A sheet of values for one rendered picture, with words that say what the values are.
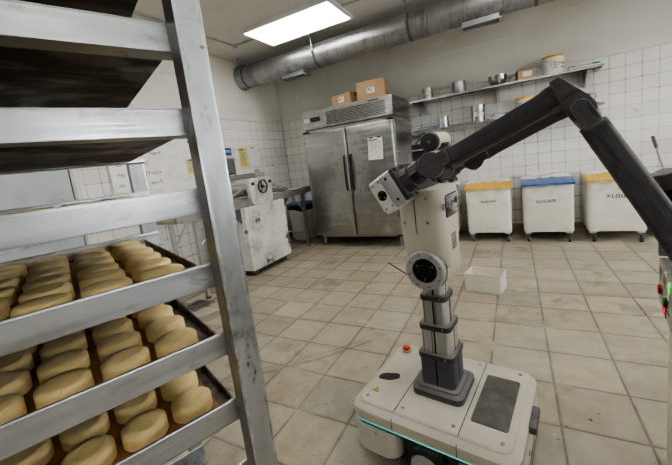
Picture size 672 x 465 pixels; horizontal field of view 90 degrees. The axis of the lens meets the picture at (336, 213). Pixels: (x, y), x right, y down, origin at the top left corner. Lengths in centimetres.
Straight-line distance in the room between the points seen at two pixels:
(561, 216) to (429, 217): 355
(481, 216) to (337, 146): 215
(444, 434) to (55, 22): 147
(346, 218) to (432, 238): 371
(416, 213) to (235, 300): 95
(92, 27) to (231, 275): 28
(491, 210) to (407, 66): 246
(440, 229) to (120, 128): 107
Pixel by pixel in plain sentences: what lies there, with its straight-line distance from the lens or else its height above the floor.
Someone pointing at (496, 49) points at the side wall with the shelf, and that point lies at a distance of 539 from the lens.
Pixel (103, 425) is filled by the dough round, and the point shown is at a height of 97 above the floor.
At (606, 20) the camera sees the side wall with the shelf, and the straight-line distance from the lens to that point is 549.
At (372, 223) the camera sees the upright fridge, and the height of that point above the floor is 35.
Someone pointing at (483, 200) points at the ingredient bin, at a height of 55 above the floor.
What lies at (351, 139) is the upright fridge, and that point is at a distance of 477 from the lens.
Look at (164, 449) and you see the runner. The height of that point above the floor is 96.
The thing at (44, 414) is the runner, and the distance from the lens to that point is 45.
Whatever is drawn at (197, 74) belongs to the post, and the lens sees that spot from 41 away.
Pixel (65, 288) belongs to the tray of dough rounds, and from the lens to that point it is 51.
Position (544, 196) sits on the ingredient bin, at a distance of 465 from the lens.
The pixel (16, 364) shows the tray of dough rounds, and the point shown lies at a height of 106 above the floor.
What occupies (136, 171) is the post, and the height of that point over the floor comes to 129.
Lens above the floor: 125
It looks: 8 degrees down
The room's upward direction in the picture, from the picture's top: 7 degrees counter-clockwise
